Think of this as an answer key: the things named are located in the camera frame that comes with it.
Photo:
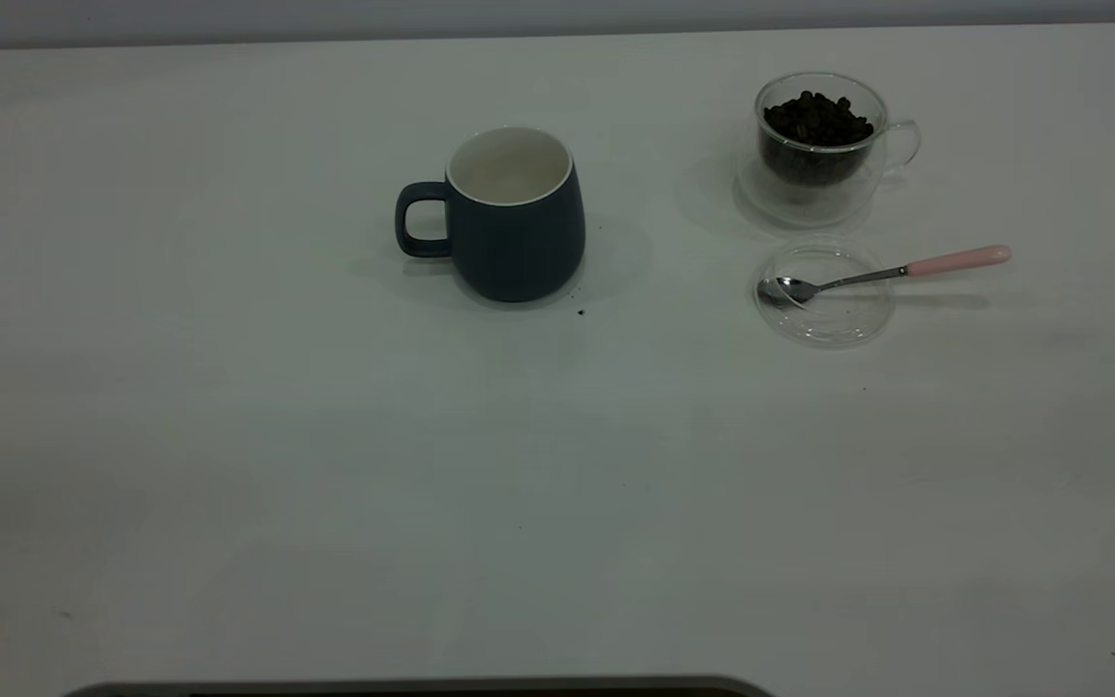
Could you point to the dark grey ceramic mug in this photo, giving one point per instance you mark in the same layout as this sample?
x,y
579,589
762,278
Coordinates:
x,y
519,247

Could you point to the coffee beans heap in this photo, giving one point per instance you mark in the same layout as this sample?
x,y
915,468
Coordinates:
x,y
817,131

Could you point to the clear glass round lid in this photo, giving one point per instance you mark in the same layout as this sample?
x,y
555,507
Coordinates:
x,y
833,324

